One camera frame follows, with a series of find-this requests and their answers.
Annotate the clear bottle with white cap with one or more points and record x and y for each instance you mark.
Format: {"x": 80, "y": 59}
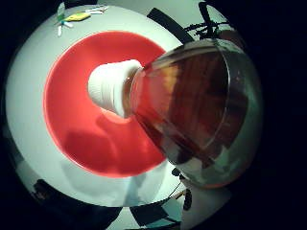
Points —
{"x": 192, "y": 108}

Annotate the red round bowl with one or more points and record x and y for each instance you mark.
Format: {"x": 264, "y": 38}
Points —
{"x": 80, "y": 127}

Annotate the white plastic cutlery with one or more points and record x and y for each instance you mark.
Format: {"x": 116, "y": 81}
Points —
{"x": 97, "y": 10}

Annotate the yellow and green toy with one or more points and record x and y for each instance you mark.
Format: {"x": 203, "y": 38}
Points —
{"x": 75, "y": 17}

